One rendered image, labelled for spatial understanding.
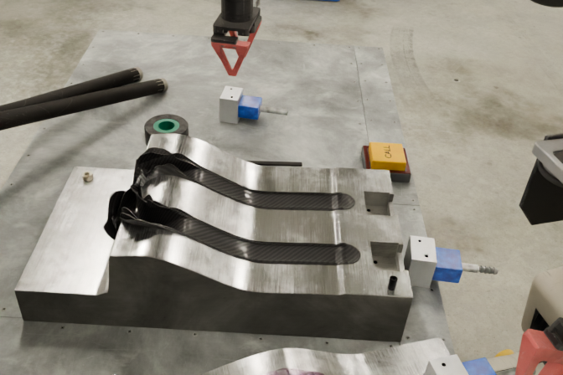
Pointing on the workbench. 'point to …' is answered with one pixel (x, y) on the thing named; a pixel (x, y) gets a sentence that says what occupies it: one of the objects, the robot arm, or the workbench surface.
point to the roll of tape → (165, 125)
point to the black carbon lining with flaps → (160, 158)
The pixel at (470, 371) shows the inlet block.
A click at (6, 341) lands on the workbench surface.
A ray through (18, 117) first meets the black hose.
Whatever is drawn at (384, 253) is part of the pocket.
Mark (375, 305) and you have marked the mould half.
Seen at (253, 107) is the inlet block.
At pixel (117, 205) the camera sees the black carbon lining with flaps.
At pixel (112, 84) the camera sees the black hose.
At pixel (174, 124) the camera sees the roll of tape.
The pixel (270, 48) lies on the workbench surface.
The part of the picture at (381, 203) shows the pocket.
